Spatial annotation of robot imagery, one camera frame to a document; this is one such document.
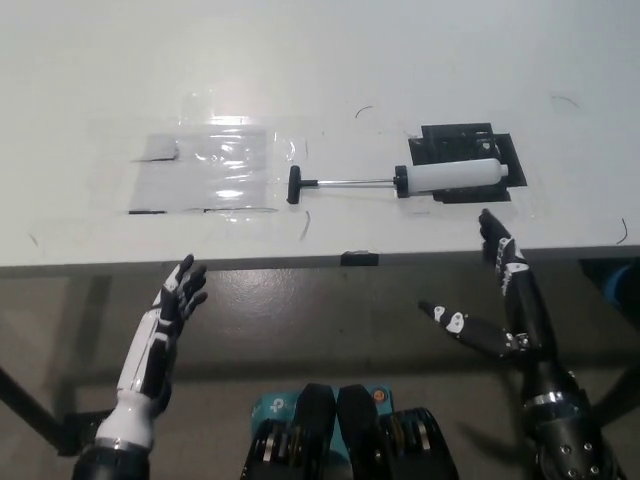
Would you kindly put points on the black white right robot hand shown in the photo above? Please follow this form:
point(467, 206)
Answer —
point(525, 310)

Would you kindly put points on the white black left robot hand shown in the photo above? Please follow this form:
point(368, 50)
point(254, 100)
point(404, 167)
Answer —
point(150, 340)

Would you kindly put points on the small white air pump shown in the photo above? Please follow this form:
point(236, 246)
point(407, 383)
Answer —
point(450, 177)

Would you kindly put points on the black teal robot body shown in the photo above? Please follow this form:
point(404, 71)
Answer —
point(350, 435)

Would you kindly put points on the blue round object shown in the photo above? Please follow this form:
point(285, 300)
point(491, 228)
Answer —
point(622, 287)

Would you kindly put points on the black floor plate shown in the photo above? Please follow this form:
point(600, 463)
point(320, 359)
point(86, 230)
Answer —
point(82, 430)

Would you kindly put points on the black table leg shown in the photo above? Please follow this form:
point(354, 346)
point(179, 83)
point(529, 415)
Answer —
point(30, 405)
point(620, 400)

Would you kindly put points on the grey sheet under tape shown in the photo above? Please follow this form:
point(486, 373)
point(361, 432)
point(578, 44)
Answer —
point(200, 175)

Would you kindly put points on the black tape strip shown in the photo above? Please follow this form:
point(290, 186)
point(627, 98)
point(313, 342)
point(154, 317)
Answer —
point(359, 258)

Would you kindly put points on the black square table patch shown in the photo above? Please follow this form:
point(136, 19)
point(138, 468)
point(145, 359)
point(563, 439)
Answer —
point(450, 140)

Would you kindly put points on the clear plastic tape film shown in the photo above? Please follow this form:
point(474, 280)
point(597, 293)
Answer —
point(285, 150)

